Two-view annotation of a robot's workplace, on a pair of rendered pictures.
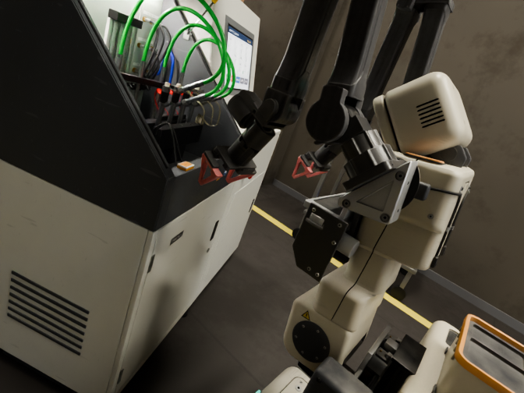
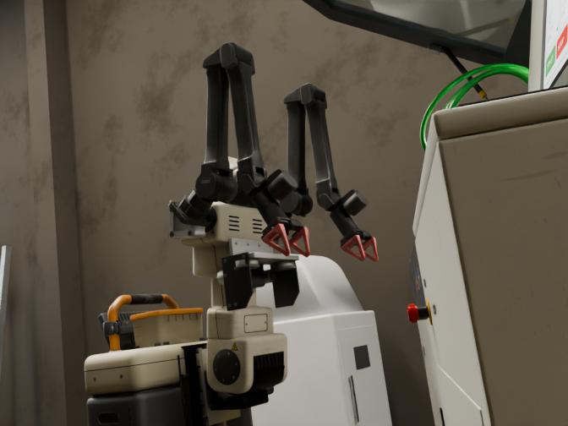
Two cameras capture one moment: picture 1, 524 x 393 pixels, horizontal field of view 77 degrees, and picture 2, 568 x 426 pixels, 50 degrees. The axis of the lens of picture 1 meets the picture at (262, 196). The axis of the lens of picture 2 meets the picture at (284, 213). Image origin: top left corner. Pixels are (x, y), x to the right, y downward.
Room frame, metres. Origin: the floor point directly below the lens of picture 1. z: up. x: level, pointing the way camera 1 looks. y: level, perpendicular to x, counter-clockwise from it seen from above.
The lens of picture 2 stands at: (2.72, -0.11, 0.79)
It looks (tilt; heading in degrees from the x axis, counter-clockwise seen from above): 11 degrees up; 180
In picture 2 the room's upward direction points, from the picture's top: 8 degrees counter-clockwise
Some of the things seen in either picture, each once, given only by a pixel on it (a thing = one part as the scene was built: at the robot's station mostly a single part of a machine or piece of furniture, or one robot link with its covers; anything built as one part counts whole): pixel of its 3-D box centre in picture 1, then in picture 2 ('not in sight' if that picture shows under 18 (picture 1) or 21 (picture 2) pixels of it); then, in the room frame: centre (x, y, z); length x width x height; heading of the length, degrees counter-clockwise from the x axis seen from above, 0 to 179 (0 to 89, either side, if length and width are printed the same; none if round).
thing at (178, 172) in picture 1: (207, 177); (424, 286); (1.13, 0.21, 0.87); 0.62 x 0.04 x 0.16; 172
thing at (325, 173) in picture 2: (315, 15); (320, 147); (0.72, 0.03, 1.40); 0.11 x 0.06 x 0.43; 148
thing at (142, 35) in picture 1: (146, 46); not in sight; (1.44, 0.67, 1.20); 0.13 x 0.03 x 0.31; 172
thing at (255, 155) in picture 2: (382, 68); (245, 118); (1.08, -0.20, 1.40); 0.11 x 0.06 x 0.43; 148
